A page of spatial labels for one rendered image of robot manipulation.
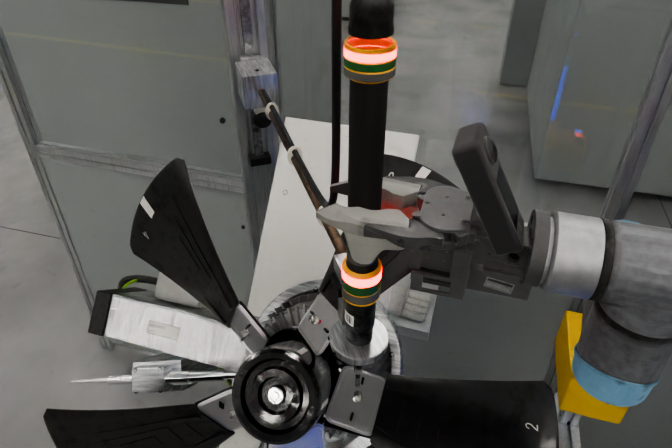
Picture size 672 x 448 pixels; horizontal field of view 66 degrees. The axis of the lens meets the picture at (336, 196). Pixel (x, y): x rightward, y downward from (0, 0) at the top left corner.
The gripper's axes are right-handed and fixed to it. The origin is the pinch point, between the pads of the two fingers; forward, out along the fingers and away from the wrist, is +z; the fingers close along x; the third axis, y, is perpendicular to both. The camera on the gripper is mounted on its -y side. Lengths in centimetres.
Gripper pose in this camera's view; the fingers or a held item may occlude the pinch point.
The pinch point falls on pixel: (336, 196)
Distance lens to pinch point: 51.4
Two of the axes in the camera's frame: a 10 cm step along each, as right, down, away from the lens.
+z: -9.6, -1.6, 2.4
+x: 2.9, -5.4, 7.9
